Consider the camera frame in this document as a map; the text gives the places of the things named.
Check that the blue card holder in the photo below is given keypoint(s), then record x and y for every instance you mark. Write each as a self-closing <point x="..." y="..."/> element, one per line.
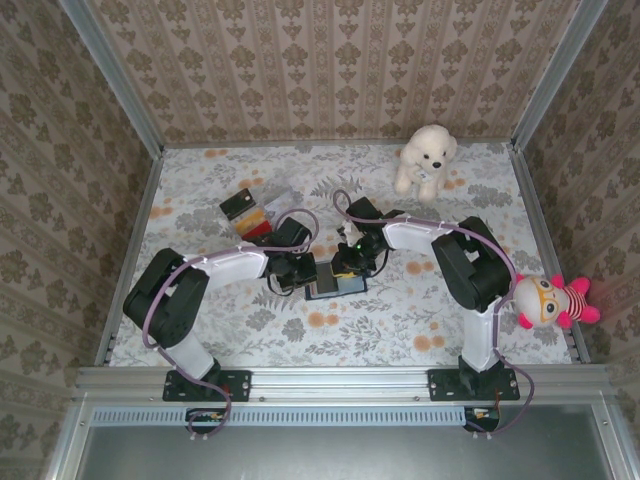
<point x="325" y="287"/>

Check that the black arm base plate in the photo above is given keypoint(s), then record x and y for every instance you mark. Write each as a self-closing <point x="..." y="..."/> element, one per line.
<point x="235" y="385"/>
<point x="442" y="385"/>

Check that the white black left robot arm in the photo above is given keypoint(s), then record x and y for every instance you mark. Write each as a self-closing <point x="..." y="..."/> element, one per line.
<point x="230" y="265"/>

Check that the grey metal lower panel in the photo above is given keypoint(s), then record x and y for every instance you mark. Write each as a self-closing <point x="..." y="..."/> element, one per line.
<point x="340" y="452"/>

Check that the aluminium frame post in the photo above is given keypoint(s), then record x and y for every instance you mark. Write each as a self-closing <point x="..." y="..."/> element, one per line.
<point x="112" y="75"/>
<point x="555" y="75"/>

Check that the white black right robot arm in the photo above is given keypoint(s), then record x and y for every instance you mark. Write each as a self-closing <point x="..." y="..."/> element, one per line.
<point x="415" y="237"/>

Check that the floral table cloth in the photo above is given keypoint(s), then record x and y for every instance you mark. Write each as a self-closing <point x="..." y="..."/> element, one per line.
<point x="350" y="330"/>

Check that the small black controller board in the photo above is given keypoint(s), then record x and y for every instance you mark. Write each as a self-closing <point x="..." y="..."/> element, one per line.
<point x="202" y="417"/>
<point x="482" y="416"/>

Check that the aluminium front frame rail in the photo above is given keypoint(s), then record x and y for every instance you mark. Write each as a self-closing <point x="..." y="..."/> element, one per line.
<point x="340" y="382"/>

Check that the aluminium side frame rail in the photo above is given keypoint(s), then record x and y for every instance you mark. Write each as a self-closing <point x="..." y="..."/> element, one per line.
<point x="540" y="215"/>
<point x="132" y="240"/>

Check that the orange card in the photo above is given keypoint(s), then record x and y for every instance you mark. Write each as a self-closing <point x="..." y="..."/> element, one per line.
<point x="252" y="220"/>

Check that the pink striped plush doll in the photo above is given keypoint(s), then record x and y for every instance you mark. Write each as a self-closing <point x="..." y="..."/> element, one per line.
<point x="545" y="300"/>

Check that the white plush dog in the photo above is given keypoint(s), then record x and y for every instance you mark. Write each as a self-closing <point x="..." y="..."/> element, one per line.
<point x="425" y="150"/>

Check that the red card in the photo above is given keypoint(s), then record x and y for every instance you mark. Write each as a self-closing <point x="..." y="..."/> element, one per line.
<point x="257" y="230"/>

